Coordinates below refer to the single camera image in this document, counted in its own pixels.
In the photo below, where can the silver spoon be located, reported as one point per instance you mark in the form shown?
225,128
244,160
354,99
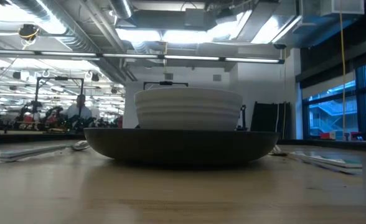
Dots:
40,151

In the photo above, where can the silver ventilation duct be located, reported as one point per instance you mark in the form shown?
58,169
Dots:
120,7

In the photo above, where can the black leaning panels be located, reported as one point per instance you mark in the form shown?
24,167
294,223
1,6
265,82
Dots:
265,119

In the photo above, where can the person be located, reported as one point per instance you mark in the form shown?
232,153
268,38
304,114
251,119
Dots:
78,110

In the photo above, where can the black neighbouring rig frame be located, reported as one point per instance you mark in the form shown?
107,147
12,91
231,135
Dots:
166,83

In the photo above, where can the white ribbed bowl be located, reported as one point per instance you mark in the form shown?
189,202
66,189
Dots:
187,109

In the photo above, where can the silver fork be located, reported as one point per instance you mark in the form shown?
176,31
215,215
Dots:
320,161

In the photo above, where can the black round plate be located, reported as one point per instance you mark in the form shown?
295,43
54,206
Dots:
181,146

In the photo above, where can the long ceiling light strip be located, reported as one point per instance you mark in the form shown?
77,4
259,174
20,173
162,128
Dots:
133,56

